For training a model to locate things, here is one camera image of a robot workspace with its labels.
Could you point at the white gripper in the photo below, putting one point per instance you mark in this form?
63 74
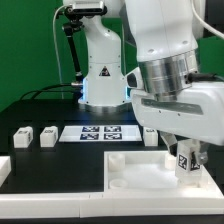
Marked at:
198 113

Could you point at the white plate with fiducial tags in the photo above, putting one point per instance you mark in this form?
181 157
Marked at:
101 133

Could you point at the white square tabletop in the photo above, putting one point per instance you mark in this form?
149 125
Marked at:
143 170

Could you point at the grey camera on mount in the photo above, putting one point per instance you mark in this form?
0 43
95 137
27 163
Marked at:
88 4

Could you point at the white L-shaped obstacle wall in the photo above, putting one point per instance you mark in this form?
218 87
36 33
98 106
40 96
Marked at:
179 201

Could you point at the white wall piece left edge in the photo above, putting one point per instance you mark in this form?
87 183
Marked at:
5 168

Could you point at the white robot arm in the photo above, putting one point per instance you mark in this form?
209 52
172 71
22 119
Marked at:
166 90

